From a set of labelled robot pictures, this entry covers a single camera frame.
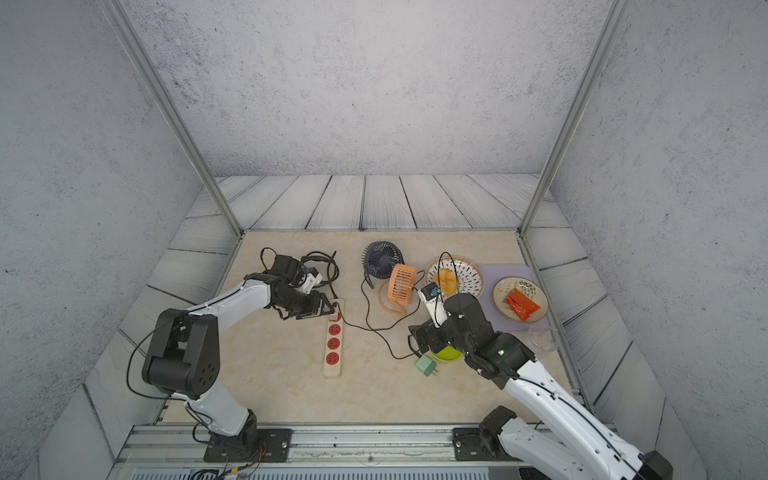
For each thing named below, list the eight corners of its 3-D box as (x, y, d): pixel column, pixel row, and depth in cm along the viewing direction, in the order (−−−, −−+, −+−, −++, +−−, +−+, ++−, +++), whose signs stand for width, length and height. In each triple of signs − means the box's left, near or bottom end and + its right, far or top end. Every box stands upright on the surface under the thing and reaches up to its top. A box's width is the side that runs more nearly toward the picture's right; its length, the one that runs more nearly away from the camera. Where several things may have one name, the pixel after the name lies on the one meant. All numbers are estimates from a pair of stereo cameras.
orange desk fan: (382, 310, 100) (381, 285, 90) (393, 286, 106) (393, 261, 96) (404, 317, 98) (405, 293, 88) (414, 293, 104) (415, 268, 94)
